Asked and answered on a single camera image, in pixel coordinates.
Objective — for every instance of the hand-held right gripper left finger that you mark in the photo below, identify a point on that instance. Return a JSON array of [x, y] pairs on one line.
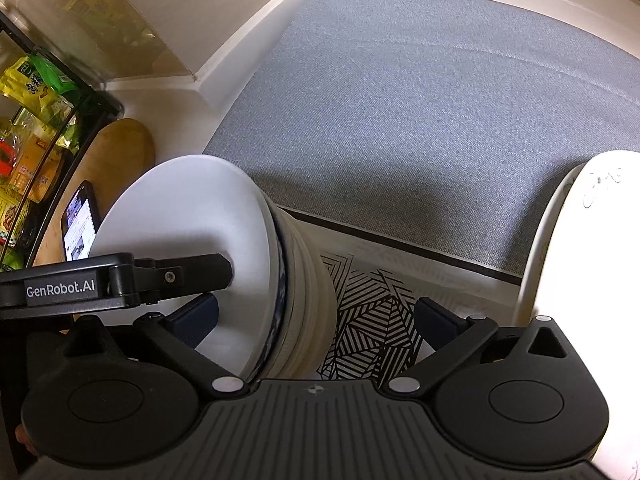
[[195, 322]]

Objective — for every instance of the grey woven shelf mat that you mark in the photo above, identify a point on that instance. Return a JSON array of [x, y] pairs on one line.
[[425, 120]]

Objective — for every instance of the wooden cutting board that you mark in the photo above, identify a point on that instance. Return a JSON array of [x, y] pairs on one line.
[[127, 147]]

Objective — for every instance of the rack of snack packets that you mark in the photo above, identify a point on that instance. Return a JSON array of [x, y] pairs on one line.
[[102, 110]]

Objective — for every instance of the stack of white bowls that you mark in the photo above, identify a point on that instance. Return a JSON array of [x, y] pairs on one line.
[[310, 300]]

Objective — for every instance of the black white geometric liner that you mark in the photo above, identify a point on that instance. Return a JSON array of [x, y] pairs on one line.
[[380, 320]]

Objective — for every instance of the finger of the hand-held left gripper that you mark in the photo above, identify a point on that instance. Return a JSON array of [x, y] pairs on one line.
[[195, 270]]

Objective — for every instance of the green snack packet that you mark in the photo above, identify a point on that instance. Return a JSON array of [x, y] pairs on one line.
[[35, 77]]

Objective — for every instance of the black smartphone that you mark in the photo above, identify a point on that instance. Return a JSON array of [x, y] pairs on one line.
[[80, 220]]

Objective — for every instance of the white floral print plate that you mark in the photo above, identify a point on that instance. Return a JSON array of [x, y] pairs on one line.
[[575, 270]]

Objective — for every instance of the orange snack packet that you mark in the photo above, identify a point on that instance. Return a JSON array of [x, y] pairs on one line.
[[32, 170]]

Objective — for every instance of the red snack packet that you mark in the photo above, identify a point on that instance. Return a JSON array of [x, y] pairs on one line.
[[7, 157]]

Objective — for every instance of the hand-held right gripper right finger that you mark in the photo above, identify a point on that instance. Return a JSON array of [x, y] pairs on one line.
[[435, 322]]

